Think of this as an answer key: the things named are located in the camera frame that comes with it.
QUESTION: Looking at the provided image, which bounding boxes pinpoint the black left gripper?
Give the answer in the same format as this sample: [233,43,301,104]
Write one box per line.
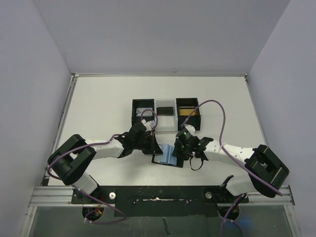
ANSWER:
[133,132,163,155]

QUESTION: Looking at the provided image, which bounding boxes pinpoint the black leather card holder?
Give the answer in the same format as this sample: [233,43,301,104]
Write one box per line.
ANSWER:
[151,144,184,168]

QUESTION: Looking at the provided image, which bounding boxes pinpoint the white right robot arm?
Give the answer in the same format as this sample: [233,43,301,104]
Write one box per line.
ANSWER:
[173,132,289,202]

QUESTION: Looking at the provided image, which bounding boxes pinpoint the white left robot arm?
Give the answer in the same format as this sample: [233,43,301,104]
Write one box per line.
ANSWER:
[47,119,158,203]

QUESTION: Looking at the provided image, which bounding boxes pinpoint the black credit card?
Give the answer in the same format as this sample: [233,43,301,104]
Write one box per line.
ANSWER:
[157,107,174,116]

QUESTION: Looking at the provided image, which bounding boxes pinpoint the silver credit card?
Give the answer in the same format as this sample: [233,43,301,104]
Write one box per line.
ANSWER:
[136,108,153,117]

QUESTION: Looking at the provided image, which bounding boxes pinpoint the gold credit card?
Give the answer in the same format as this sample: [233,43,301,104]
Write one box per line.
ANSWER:
[179,107,199,116]

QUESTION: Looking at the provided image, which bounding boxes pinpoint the black right bin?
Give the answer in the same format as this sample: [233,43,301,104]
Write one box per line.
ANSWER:
[176,98,201,131]

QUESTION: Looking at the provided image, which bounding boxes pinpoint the black bin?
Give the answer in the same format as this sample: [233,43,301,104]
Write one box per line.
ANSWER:
[176,98,201,131]
[131,99,156,125]

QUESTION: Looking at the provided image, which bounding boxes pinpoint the black left bin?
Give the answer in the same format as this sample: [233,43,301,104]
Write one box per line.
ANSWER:
[131,99,156,125]

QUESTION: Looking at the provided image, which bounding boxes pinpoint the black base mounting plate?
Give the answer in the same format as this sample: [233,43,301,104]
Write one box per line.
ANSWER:
[71,185,236,217]

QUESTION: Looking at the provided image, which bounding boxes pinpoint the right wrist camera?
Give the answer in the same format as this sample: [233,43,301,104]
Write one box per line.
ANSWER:
[176,128,198,145]

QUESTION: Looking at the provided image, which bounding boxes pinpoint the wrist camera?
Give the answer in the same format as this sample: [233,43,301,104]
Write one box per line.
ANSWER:
[176,128,198,145]
[141,119,156,132]

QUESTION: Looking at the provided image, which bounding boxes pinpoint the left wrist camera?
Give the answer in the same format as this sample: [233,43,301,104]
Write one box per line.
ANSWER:
[141,119,156,132]

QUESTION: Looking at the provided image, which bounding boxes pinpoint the aluminium frame rail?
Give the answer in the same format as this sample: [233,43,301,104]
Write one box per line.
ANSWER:
[21,73,79,237]

